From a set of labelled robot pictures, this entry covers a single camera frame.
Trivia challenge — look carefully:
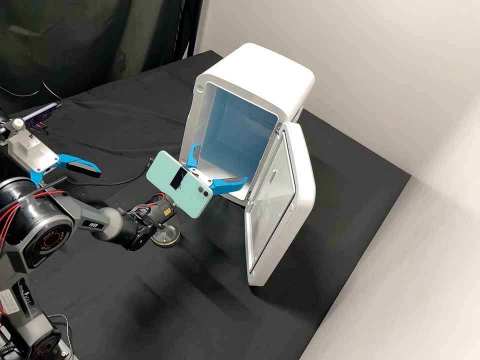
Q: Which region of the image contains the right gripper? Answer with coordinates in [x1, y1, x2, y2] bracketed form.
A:
[187, 143, 249, 196]

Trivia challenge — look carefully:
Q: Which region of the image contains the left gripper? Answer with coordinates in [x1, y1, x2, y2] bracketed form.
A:
[7, 131, 103, 188]

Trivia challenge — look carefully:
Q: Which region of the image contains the incubator door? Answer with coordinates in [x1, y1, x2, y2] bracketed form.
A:
[243, 120, 317, 288]

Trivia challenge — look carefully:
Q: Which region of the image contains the white incubator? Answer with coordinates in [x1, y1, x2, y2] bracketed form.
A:
[178, 42, 316, 206]

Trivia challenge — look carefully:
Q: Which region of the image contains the petri dish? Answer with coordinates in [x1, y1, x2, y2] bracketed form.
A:
[151, 220, 181, 249]

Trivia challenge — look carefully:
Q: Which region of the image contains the right wrist camera phone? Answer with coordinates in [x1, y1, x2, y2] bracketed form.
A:
[145, 150, 215, 219]

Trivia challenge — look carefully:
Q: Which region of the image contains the wrist camera phone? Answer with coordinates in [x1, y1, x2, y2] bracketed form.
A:
[10, 101, 64, 145]
[145, 150, 215, 219]

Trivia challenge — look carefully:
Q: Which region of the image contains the left wrist camera phone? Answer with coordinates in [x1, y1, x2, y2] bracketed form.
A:
[10, 101, 64, 145]

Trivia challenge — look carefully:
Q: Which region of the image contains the black cable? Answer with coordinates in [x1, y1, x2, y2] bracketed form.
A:
[44, 158, 153, 186]
[0, 82, 64, 106]
[47, 313, 75, 360]

